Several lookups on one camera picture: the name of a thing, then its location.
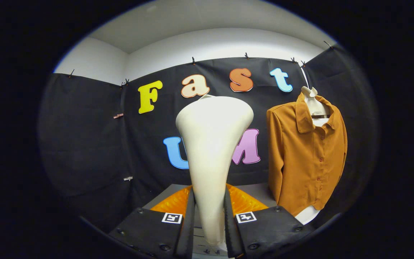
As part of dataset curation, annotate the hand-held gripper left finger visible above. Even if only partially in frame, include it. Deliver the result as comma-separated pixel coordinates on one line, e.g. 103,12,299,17
108,184,196,259

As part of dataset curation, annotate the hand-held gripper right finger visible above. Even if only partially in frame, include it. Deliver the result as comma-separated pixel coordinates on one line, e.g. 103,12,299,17
224,183,315,259

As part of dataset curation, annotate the white garment steamer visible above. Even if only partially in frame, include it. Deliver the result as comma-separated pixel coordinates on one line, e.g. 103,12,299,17
175,95,254,252

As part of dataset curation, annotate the orange button-up shirt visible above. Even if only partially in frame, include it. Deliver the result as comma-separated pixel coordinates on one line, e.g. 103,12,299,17
266,92,348,217

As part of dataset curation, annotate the black backdrop cloth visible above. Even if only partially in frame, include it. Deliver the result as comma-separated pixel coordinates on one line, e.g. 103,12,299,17
38,43,379,234

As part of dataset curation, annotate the white mannequin torso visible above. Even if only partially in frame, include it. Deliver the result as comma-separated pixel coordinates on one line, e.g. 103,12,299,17
295,86,331,225

